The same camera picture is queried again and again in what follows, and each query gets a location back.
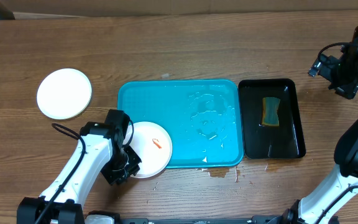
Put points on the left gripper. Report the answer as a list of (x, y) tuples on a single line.
[(114, 178)]

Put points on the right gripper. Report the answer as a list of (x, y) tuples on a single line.
[(330, 66)]

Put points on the white plate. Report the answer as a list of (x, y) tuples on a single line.
[(66, 81), (153, 145)]

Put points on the green yellow scrub sponge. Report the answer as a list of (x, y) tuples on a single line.
[(270, 107)]

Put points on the lime green rimmed plate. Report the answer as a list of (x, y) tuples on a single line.
[(62, 106)]

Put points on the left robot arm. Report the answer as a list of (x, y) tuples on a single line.
[(101, 149)]

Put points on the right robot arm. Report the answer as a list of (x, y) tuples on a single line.
[(341, 184)]

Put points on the black rectangular tray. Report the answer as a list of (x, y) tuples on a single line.
[(266, 142)]

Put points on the teal plastic tray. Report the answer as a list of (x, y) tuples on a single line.
[(202, 118)]

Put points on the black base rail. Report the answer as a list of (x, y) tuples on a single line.
[(197, 220)]

